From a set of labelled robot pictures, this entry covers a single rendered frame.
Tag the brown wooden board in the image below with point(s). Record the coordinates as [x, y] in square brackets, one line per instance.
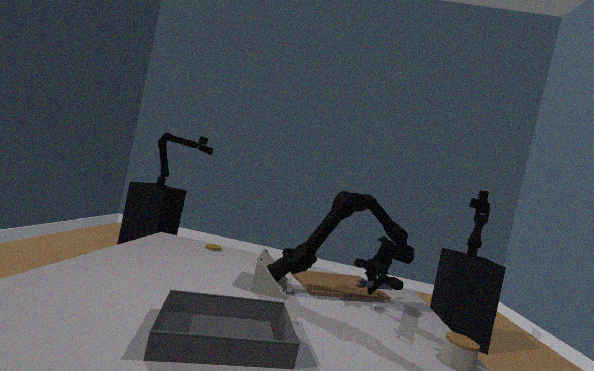
[336, 285]

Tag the yellow flat disc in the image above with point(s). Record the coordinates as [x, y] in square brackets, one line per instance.
[213, 247]

